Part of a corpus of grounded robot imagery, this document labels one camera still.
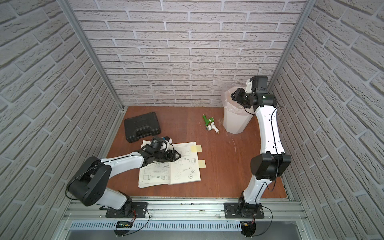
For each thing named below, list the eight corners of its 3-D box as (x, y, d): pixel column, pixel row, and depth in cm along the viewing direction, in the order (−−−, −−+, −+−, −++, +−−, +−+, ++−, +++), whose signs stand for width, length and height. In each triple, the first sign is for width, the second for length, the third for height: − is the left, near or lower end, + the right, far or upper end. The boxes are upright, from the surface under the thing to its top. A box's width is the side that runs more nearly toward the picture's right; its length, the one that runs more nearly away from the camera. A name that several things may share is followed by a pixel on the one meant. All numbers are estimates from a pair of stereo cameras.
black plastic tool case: (129, 143, 100) (126, 138, 95) (127, 123, 112) (123, 117, 106) (161, 133, 106) (160, 128, 101) (156, 115, 117) (154, 109, 112)
